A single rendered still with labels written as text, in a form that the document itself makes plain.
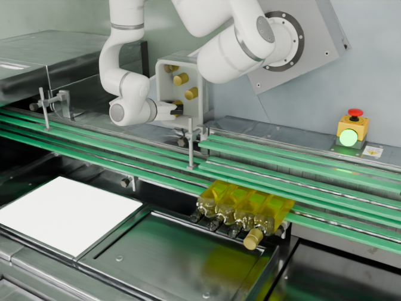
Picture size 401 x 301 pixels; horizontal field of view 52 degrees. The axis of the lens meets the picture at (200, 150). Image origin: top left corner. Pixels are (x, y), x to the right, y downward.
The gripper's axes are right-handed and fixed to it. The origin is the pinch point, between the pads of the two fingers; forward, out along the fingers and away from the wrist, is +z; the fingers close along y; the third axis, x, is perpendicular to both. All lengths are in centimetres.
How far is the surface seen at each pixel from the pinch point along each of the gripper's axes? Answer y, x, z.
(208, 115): 10.5, -0.7, 5.6
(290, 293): 54, -38, -17
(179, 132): -1.5, -9.9, 9.1
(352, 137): 58, 4, -2
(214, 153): 18.0, -10.9, -0.9
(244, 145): 29.4, -4.9, -5.5
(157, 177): 0.6, -23.5, -4.8
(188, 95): 4.1, 4.8, 1.7
